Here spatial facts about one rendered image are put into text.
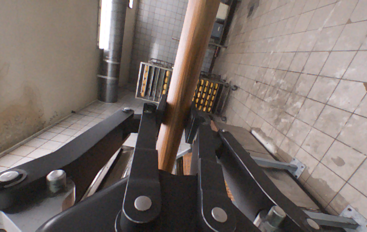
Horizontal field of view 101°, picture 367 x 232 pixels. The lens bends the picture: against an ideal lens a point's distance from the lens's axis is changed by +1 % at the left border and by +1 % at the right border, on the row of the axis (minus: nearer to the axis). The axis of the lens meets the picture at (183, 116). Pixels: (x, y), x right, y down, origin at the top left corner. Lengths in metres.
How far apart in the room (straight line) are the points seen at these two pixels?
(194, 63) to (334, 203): 1.43
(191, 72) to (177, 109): 0.04
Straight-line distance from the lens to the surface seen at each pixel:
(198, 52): 0.17
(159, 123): 0.15
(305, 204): 1.38
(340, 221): 1.34
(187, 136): 0.16
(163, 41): 5.18
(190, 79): 0.17
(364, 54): 1.62
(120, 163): 1.88
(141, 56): 5.27
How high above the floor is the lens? 1.21
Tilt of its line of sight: 7 degrees down
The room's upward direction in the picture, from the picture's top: 78 degrees counter-clockwise
